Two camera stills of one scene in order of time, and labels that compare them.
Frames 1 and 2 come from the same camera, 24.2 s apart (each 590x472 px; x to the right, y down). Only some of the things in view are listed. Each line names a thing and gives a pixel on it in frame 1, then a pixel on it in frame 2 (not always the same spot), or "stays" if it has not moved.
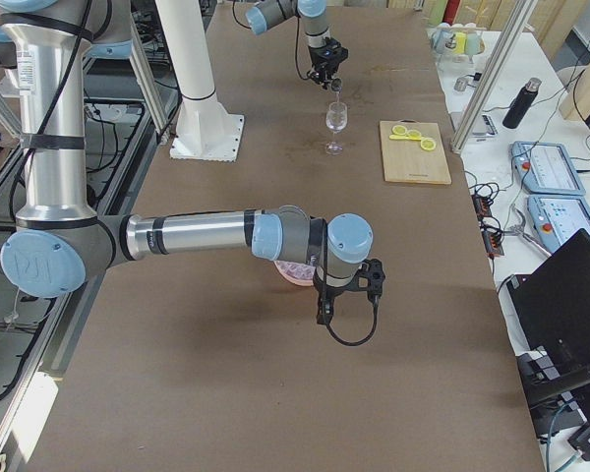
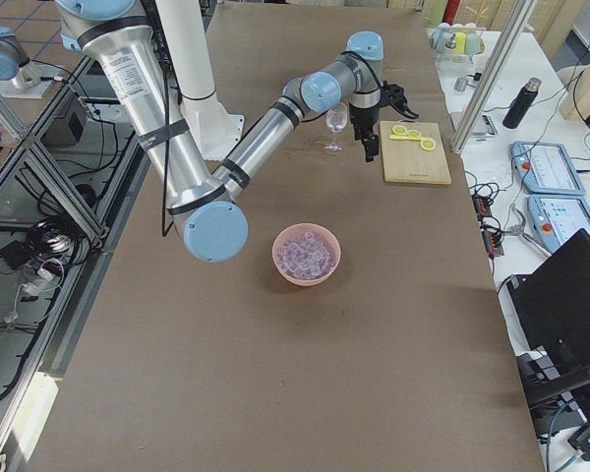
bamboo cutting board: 405,160 stays
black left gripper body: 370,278 -> 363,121
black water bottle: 521,103 stays
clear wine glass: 335,119 stays
